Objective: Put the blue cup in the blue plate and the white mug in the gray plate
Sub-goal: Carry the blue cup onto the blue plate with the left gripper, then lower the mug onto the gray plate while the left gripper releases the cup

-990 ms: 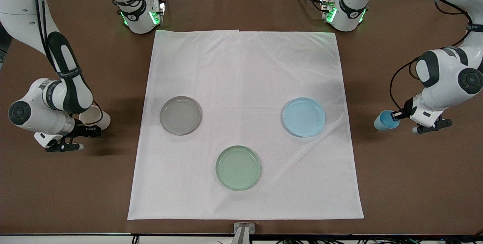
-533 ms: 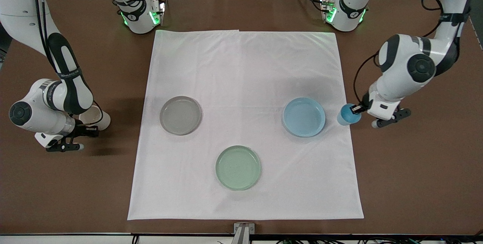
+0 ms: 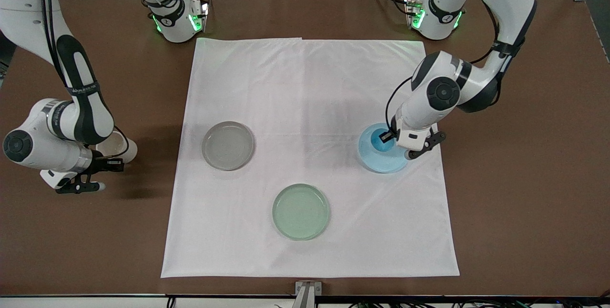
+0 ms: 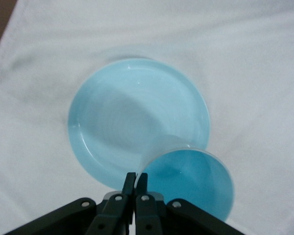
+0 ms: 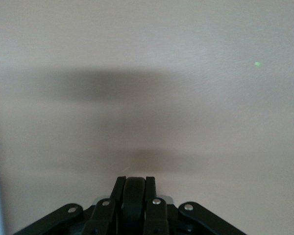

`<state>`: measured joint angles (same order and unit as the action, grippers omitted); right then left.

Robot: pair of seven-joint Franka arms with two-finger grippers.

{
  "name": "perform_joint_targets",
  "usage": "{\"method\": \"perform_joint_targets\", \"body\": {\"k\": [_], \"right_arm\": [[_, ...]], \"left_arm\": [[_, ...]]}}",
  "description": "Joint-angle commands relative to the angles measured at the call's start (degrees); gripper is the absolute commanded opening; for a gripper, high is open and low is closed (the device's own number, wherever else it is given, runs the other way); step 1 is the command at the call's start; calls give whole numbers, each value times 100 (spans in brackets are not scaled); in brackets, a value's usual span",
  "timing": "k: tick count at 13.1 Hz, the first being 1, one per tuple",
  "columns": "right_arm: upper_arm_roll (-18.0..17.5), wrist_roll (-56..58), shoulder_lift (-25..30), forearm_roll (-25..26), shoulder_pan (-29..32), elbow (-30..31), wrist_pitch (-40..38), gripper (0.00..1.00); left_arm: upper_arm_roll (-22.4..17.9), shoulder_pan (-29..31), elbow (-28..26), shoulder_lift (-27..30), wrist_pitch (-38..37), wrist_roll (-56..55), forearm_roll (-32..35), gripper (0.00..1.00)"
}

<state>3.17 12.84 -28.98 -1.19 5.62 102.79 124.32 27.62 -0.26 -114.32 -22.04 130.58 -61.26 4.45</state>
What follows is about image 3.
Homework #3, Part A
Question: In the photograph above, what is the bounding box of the pale green ceramic plate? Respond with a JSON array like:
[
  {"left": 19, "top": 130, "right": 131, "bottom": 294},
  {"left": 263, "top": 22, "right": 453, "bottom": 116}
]
[{"left": 272, "top": 184, "right": 331, "bottom": 241}]

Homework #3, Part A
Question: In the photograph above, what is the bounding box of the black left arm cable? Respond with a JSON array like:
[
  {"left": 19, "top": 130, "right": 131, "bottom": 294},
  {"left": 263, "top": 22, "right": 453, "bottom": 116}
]
[{"left": 385, "top": 0, "right": 502, "bottom": 127}]

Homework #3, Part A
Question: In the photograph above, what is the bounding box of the blue ceramic plate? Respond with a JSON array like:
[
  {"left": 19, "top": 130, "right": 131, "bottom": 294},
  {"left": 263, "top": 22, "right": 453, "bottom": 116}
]
[{"left": 358, "top": 123, "right": 412, "bottom": 174}]

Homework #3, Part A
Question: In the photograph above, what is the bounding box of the small blue cup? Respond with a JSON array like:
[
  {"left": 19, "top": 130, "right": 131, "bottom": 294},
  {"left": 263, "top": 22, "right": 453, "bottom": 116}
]
[{"left": 370, "top": 129, "right": 397, "bottom": 153}]

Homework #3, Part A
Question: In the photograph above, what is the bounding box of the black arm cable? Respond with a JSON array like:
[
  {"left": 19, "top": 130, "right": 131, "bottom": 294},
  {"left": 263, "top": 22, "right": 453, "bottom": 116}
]
[
  {"left": 385, "top": 0, "right": 502, "bottom": 127},
  {"left": 39, "top": 0, "right": 68, "bottom": 90}
]

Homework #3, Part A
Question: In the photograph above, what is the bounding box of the gray ceramic plate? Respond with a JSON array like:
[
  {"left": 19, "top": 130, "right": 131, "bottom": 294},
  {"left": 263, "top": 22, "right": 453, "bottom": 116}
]
[{"left": 201, "top": 121, "right": 255, "bottom": 171}]

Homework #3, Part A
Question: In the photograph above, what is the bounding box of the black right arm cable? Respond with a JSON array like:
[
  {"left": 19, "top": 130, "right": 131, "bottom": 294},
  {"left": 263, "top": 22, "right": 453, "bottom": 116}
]
[{"left": 39, "top": 0, "right": 68, "bottom": 90}]

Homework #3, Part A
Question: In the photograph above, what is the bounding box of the white cloth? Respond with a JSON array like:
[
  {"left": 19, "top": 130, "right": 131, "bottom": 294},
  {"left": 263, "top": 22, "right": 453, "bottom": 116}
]
[{"left": 161, "top": 37, "right": 460, "bottom": 279}]

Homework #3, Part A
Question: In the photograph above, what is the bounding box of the white mug with black handle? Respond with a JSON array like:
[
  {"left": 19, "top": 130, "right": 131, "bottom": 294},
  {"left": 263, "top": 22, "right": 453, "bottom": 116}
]
[{"left": 95, "top": 133, "right": 139, "bottom": 164}]

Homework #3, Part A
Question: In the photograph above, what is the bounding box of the aluminium table bracket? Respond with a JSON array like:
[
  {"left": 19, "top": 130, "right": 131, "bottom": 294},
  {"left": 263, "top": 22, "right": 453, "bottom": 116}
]
[{"left": 292, "top": 280, "right": 323, "bottom": 308}]

